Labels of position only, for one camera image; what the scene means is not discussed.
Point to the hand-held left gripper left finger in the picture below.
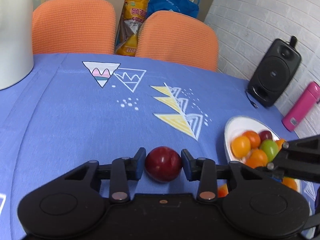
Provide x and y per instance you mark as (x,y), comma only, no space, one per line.
(140,163)

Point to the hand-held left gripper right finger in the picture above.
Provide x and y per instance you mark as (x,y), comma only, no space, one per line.
(186,165)

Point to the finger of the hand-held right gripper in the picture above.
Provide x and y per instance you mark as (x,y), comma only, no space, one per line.
(300,165)

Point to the round orange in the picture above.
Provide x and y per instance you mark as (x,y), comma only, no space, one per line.
(253,138)
(279,143)

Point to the green jujube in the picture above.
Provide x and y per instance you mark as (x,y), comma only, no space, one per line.
(268,150)

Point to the small orange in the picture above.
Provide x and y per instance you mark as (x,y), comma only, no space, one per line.
(222,190)

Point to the yellow orange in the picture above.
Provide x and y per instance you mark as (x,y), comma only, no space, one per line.
(240,146)

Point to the white plate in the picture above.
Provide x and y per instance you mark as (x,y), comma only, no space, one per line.
(237,127)

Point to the pink bottle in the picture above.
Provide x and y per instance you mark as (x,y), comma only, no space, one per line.
(300,110)

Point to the blue printed tablecloth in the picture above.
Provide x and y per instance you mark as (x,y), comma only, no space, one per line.
(75,117)

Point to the black speaker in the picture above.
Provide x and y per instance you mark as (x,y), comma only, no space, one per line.
(272,77)

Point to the orange chair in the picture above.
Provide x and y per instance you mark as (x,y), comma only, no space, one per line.
(180,40)
(75,27)

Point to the yellow snack bag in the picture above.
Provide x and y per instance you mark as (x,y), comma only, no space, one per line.
(135,12)

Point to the blue plastic bag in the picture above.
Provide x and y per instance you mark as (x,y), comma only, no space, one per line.
(165,2)

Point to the white thermos jug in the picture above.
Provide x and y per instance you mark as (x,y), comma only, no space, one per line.
(15,42)

